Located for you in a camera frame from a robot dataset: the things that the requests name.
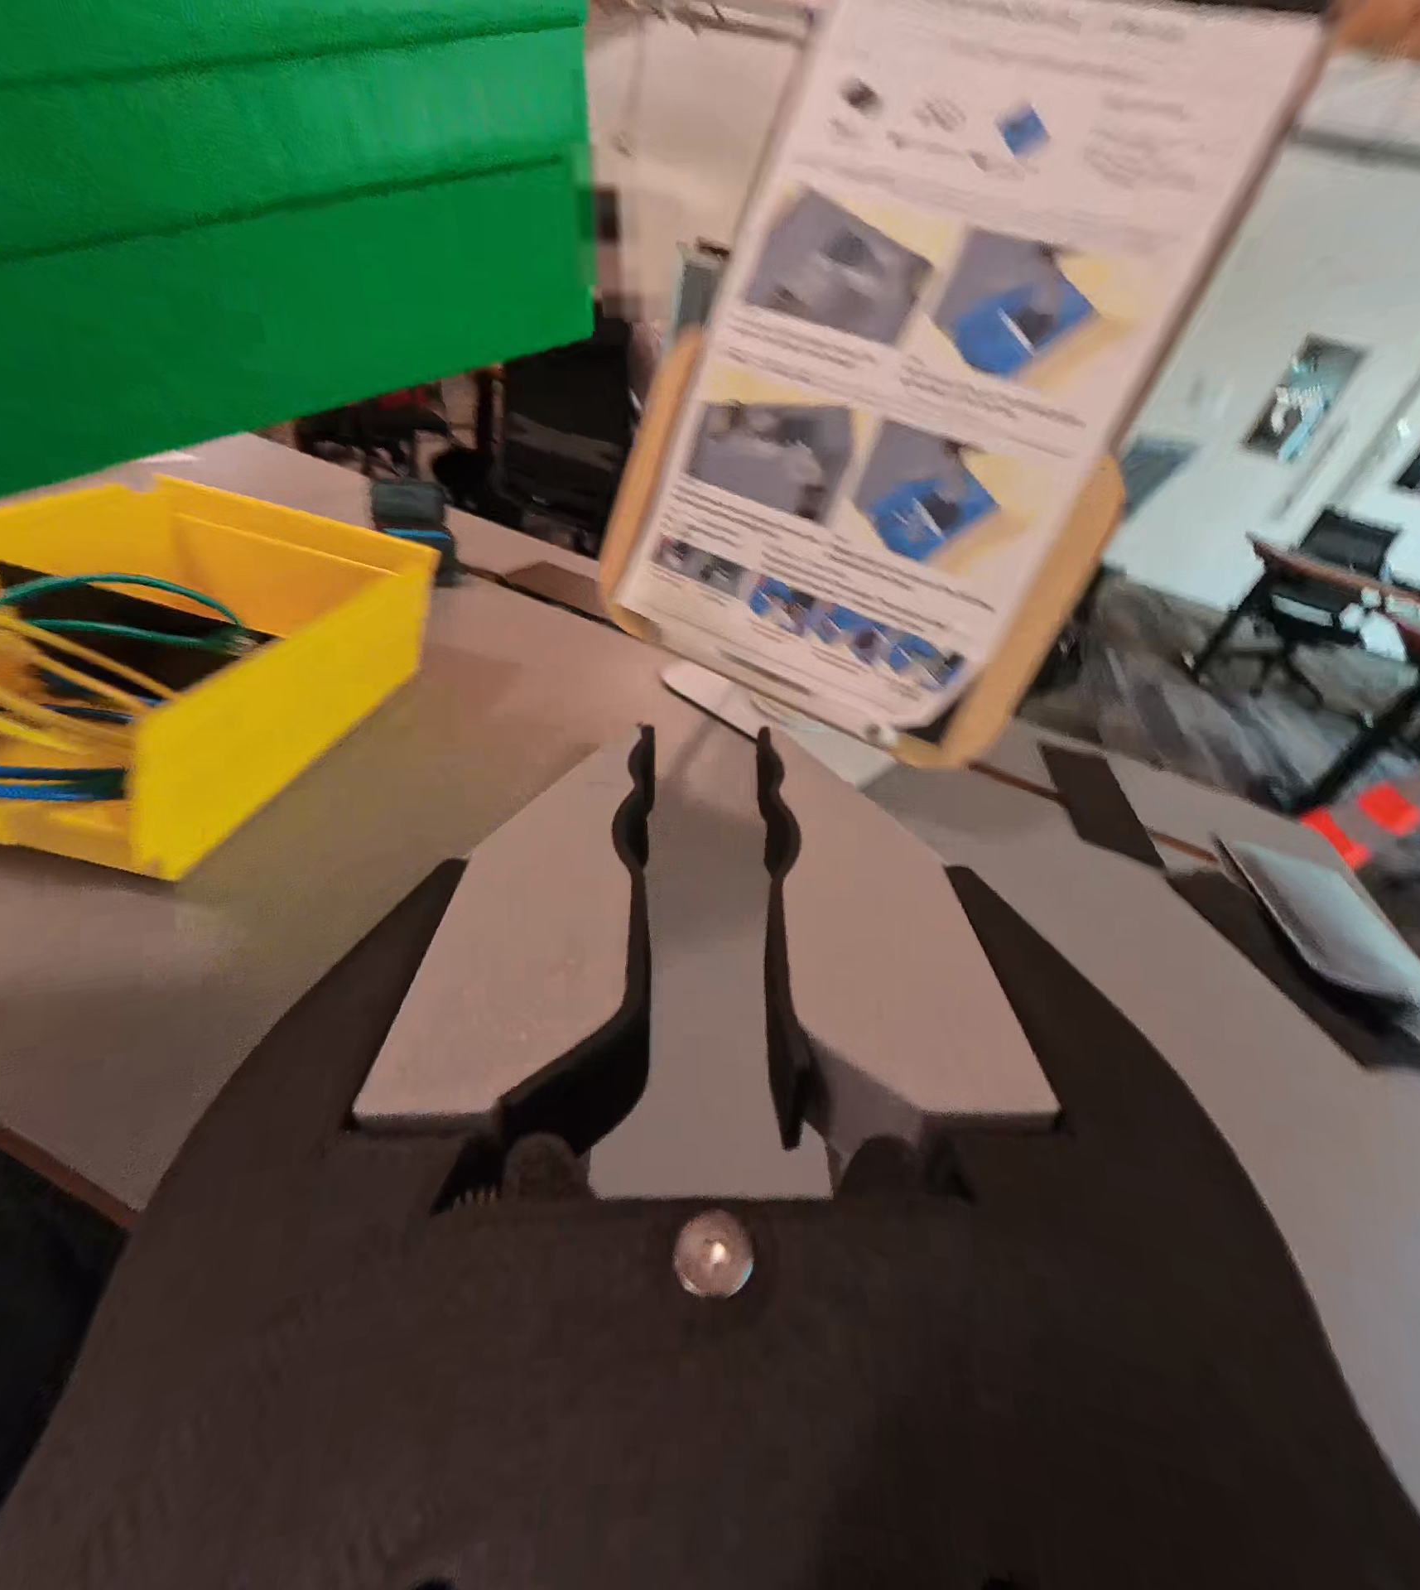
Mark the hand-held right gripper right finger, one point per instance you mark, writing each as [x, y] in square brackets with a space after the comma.
[909, 994]

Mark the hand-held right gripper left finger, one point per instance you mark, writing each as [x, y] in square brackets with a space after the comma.
[512, 980]

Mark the yellow plastic bin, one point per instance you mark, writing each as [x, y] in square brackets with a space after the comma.
[262, 745]

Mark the green plastic bin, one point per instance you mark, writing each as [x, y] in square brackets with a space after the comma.
[226, 248]

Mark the white stand base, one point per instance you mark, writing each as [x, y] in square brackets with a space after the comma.
[722, 695]

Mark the wooden display board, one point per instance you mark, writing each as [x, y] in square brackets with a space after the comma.
[1058, 621]

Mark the grey flat plate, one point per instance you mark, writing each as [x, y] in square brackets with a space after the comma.
[1331, 919]

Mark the small black device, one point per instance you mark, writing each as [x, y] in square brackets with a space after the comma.
[411, 522]

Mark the orange traffic cone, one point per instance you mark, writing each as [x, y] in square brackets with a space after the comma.
[1388, 806]

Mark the black chair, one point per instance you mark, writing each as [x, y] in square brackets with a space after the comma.
[1343, 558]

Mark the brown edged desk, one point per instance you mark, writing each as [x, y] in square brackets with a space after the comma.
[1406, 621]

